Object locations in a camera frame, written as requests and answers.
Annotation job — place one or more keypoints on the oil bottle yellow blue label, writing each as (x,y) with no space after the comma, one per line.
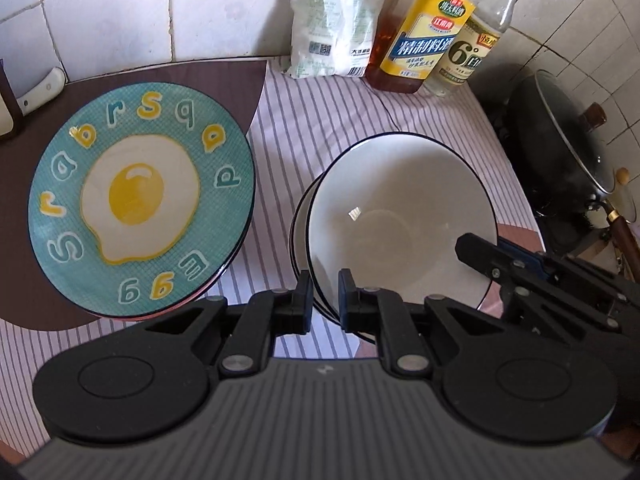
(415,45)

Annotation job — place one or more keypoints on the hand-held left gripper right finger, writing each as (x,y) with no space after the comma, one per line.
(345,297)

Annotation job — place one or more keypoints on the glass wok lid wooden knob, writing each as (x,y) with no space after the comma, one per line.
(570,125)

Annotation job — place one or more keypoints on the white cutting board brown edge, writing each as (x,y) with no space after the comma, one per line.
(5,115)

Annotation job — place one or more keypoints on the purple striped white cloth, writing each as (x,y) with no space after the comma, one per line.
(300,125)

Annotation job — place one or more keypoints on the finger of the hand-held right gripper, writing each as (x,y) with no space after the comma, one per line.
(482,255)
(575,272)

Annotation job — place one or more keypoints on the white plastic bag green print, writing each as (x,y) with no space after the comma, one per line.
(330,20)

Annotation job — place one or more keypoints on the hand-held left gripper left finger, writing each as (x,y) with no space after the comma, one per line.
(302,305)

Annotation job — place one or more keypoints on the clear bottle yellow cap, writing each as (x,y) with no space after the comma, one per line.
(465,55)

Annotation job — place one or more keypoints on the dark brown table mat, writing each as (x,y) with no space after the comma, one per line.
(210,80)

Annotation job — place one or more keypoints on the teal plate fried egg print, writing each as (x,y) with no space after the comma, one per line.
(140,185)

